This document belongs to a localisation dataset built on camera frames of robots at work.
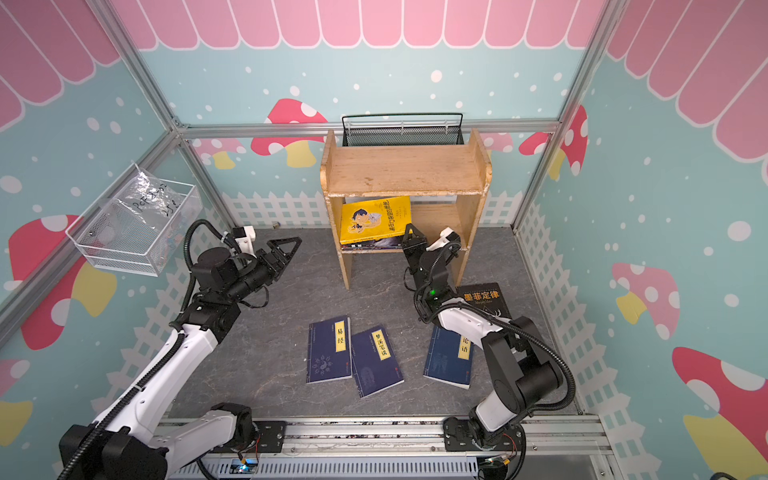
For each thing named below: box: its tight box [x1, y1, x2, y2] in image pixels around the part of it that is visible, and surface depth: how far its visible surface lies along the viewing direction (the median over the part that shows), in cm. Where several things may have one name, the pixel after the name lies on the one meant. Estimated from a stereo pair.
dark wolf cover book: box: [341, 237, 404, 251], surface depth 87 cm
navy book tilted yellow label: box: [351, 325, 405, 399], surface depth 87 cm
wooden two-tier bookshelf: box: [320, 128, 493, 290], surface depth 79 cm
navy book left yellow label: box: [306, 316, 353, 385], surface depth 89 cm
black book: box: [456, 282, 512, 321], surface depth 102 cm
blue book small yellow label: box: [423, 325, 474, 390], surface depth 88 cm
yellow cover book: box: [340, 196, 413, 245], surface depth 87 cm
